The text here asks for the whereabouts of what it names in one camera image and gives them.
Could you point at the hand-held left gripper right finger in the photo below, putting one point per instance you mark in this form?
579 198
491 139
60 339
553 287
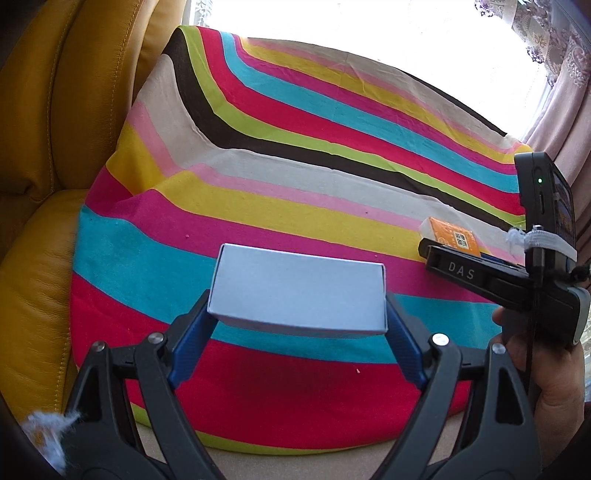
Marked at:
408 355

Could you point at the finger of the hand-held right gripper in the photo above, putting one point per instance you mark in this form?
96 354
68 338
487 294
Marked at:
501 262
457 268

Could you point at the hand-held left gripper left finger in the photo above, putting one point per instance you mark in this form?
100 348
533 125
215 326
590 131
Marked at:
187 350

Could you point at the orange box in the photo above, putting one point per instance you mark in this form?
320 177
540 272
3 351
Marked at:
455 233

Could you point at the small white box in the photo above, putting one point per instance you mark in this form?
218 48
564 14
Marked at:
295 286

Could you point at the person's right hand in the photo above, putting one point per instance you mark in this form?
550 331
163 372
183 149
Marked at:
558 397

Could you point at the white fluffy fabric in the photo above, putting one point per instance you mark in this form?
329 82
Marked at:
51 429

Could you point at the pink beige curtain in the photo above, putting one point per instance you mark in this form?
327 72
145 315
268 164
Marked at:
568 115

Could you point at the rainbow striped blanket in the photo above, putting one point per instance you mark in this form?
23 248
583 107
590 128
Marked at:
277 184

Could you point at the white lace curtain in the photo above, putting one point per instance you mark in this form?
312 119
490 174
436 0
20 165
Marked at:
531 27

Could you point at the yellow leather sofa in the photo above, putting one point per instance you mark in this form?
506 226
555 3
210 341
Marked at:
69 115

